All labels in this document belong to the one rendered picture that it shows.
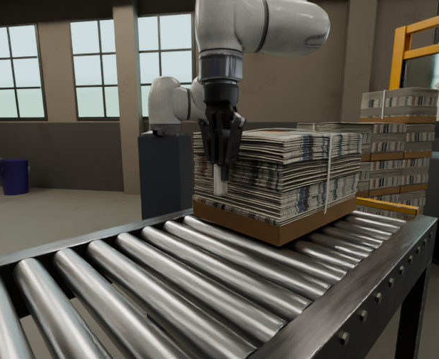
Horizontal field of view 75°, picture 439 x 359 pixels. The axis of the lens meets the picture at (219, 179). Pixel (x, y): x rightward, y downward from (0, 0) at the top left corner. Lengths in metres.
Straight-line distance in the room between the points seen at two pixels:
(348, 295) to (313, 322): 0.09
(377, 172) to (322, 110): 2.28
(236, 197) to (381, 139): 1.50
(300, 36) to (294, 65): 3.59
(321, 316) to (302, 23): 0.53
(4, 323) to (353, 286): 0.49
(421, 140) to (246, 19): 1.89
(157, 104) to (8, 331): 1.08
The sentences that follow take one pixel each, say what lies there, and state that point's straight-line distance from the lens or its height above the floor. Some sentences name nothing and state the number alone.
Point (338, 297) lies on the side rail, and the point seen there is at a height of 0.80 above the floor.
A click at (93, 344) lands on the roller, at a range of 0.41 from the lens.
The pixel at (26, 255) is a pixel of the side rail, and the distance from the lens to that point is 0.69.
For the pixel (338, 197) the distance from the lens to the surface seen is 0.82.
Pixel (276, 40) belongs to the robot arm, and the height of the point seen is 1.22.
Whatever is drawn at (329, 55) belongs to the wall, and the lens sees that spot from 4.32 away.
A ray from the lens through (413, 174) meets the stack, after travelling 2.36.
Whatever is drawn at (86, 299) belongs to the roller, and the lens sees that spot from 0.52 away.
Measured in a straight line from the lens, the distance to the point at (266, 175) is 0.60.
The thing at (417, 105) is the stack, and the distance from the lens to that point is 2.31.
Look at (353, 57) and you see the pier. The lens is 4.20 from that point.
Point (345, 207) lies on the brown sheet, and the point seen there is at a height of 0.83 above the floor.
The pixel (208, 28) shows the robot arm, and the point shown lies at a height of 1.23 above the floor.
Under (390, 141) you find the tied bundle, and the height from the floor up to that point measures 0.95.
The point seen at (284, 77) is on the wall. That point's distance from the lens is 4.22.
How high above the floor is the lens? 1.05
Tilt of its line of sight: 11 degrees down
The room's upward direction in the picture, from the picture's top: straight up
